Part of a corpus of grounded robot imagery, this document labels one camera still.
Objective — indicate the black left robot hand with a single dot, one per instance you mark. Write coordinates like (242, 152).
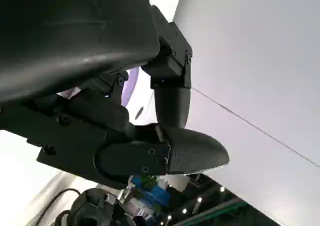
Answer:
(75, 48)

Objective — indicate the lilac plate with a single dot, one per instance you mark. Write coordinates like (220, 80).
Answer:
(131, 86)

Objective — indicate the black round table grommet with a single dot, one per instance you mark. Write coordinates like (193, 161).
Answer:
(140, 113)

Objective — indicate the black machine in workshop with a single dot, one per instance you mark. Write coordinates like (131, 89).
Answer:
(87, 208)

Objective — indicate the green rail in workshop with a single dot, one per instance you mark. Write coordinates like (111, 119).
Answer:
(220, 211)

